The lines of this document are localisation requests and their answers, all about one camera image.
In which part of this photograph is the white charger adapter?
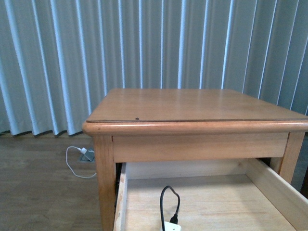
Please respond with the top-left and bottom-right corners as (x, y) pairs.
(161, 221), (181, 231)

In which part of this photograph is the open metal floor socket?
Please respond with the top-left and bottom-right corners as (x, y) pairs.
(78, 149), (95, 163)

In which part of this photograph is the wooden nightstand cabinet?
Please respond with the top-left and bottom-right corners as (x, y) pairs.
(82, 89), (308, 231)

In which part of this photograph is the wooden drawer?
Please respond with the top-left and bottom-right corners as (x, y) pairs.
(114, 159), (308, 231)

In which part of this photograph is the black charger cable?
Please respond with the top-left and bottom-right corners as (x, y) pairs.
(160, 185), (181, 231)

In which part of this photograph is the white floor charger plug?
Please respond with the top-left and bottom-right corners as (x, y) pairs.
(77, 147), (88, 155)

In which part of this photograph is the grey pleated curtain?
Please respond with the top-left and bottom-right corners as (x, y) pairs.
(0, 0), (308, 135)

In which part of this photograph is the white floor charger cable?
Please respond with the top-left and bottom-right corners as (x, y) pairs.
(65, 146), (97, 179)

